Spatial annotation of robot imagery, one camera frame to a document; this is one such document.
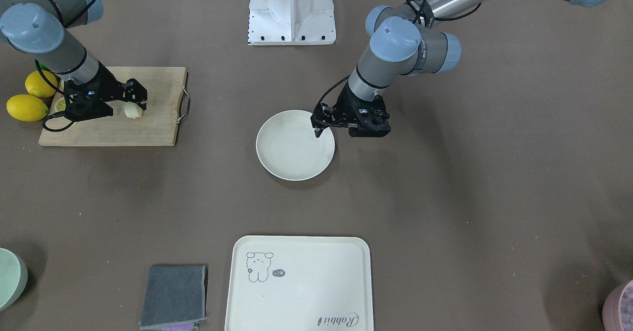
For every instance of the whole yellow lemon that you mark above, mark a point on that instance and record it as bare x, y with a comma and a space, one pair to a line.
37, 86
27, 108

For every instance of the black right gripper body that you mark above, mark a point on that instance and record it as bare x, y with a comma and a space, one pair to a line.
108, 84

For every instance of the wooden cutting board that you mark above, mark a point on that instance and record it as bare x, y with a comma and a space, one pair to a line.
156, 127

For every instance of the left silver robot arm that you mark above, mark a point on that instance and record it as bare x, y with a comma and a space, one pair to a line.
401, 43

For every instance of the grey folded cloth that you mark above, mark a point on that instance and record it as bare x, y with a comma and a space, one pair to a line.
175, 298

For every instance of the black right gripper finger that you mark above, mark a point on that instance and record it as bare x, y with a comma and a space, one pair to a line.
137, 106

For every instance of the pale white bun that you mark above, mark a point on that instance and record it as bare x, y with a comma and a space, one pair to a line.
132, 110

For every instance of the cream rectangular tray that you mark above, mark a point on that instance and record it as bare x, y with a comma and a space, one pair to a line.
300, 283

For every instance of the green lime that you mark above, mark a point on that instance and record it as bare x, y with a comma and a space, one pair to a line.
40, 66

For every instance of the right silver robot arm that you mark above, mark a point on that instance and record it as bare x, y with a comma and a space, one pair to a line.
40, 28

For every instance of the mint green bowl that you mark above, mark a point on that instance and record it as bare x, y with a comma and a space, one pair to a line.
13, 277

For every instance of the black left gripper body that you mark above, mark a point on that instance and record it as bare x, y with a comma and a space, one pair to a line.
342, 104

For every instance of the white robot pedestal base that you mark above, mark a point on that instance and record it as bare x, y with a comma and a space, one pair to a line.
291, 22

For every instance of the beige round plate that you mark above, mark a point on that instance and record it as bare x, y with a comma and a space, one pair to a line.
287, 147

